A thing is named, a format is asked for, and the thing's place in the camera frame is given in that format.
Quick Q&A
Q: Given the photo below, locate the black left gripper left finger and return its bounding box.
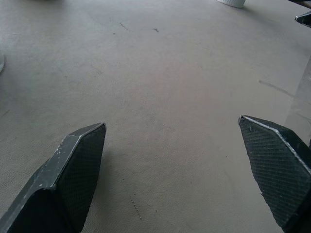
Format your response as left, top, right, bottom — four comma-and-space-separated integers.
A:
0, 122, 107, 233

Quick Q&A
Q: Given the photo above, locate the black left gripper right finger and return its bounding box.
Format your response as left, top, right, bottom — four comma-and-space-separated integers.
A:
238, 115, 311, 233

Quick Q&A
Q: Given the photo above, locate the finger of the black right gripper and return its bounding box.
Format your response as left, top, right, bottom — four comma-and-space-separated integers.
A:
294, 11, 311, 27

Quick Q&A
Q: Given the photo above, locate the white container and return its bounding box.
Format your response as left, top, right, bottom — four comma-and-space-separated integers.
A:
217, 0, 246, 9

